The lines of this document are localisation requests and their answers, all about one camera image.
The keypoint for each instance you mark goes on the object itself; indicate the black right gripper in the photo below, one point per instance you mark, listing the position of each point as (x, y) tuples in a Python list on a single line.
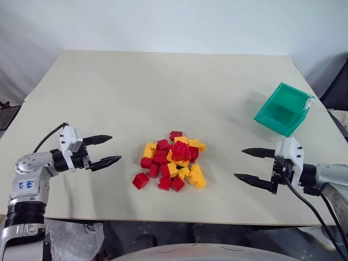
[(280, 174)]

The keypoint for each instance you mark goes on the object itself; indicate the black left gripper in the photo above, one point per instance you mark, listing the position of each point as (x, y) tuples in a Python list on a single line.
[(80, 160)]

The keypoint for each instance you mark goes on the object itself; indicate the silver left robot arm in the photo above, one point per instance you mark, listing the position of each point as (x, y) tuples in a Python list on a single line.
[(30, 163)]

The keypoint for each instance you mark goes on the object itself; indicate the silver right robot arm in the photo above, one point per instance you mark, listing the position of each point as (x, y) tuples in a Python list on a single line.
[(329, 174)]

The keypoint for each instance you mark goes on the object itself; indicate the green plastic bin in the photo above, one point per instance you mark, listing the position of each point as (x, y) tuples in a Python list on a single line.
[(280, 114)]

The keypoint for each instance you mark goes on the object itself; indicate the long yellow toy block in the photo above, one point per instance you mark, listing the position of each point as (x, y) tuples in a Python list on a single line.
[(198, 176)]

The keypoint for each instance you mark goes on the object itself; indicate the flat yellow toy block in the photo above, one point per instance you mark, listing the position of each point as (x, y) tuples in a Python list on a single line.
[(182, 162)]

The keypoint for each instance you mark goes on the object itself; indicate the large red toy block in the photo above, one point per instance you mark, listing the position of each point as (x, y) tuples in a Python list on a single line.
[(180, 150)]

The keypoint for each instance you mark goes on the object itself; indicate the grey crumpled sheet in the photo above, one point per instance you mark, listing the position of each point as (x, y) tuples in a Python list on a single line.
[(73, 239)]

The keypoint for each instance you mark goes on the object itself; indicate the dark bag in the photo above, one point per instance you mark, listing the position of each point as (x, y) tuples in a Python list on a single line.
[(8, 114)]

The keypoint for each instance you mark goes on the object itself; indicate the grey robot torso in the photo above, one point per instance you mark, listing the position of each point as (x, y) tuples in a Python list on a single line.
[(204, 253)]

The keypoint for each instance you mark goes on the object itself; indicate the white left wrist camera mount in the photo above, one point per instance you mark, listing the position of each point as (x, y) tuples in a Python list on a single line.
[(70, 138)]

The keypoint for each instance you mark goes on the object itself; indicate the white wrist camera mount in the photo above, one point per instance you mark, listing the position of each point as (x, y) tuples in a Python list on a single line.
[(289, 152), (70, 138)]

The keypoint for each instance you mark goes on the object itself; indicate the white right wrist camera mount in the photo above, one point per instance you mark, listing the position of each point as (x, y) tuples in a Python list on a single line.
[(289, 152)]

